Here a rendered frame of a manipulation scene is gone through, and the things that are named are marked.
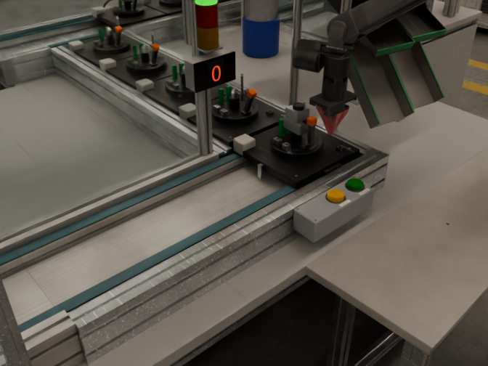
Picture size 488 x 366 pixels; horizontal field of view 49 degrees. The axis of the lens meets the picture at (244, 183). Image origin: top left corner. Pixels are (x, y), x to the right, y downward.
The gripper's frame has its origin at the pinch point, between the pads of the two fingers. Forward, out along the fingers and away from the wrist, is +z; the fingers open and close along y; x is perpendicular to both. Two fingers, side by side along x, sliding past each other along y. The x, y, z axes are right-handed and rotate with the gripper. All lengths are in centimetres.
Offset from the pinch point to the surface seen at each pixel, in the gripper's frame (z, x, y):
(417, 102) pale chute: 6.3, -2.0, -41.6
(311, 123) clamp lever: -0.1, -5.2, 0.9
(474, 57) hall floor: 107, -129, -345
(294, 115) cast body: -0.9, -10.1, 2.2
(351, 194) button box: 10.5, 12.2, 4.8
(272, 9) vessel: 1, -84, -61
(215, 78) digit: -12.6, -20.3, 19.1
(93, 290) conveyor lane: 12, -1, 65
